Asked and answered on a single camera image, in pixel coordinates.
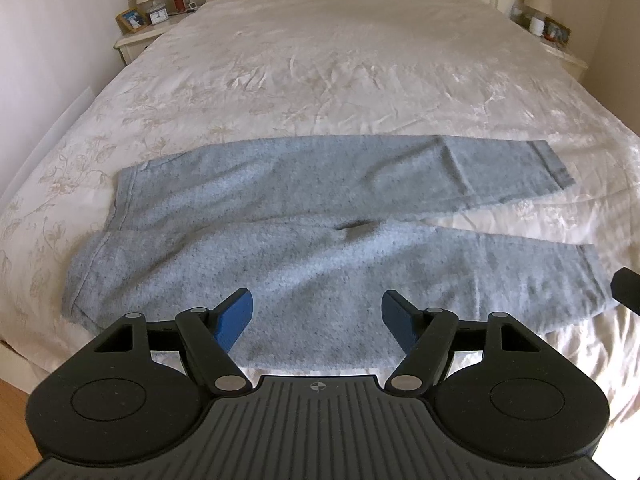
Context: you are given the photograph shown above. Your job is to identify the white cup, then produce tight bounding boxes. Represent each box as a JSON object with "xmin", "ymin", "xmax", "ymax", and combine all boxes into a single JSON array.
[{"xmin": 528, "ymin": 16, "xmax": 544, "ymax": 37}]

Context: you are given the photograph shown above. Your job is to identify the white floral bedspread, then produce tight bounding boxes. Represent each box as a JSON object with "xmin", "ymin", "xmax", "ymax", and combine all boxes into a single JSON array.
[{"xmin": 0, "ymin": 0, "xmax": 640, "ymax": 441}]

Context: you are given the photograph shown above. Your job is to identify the wooden photo frame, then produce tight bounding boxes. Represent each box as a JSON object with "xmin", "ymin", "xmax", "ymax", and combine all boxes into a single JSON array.
[{"xmin": 116, "ymin": 8, "xmax": 149, "ymax": 34}]

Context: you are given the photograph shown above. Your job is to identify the grey-blue sweatpants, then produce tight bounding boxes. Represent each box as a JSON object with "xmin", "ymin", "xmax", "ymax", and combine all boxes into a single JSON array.
[{"xmin": 63, "ymin": 136, "xmax": 612, "ymax": 370}]

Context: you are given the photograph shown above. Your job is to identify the small dark picture frame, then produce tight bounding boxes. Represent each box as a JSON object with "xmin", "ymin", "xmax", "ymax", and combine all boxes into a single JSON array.
[{"xmin": 544, "ymin": 16, "xmax": 572, "ymax": 46}]

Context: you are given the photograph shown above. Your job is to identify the left white nightstand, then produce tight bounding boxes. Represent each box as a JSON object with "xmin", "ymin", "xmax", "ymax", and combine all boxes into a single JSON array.
[{"xmin": 114, "ymin": 13, "xmax": 190, "ymax": 65}]

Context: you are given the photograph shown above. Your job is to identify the right white nightstand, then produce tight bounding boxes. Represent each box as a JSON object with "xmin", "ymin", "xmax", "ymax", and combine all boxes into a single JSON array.
[{"xmin": 522, "ymin": 20, "xmax": 588, "ymax": 82}]

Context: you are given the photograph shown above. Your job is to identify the white nightstand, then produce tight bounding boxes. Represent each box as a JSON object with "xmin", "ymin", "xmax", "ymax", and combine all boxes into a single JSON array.
[
  {"xmin": 522, "ymin": 20, "xmax": 588, "ymax": 82},
  {"xmin": 114, "ymin": 13, "xmax": 190, "ymax": 65}
]

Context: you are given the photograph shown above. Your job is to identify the small white alarm clock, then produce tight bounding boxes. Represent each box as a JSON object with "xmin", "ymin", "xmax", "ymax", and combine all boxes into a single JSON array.
[{"xmin": 149, "ymin": 8, "xmax": 169, "ymax": 26}]

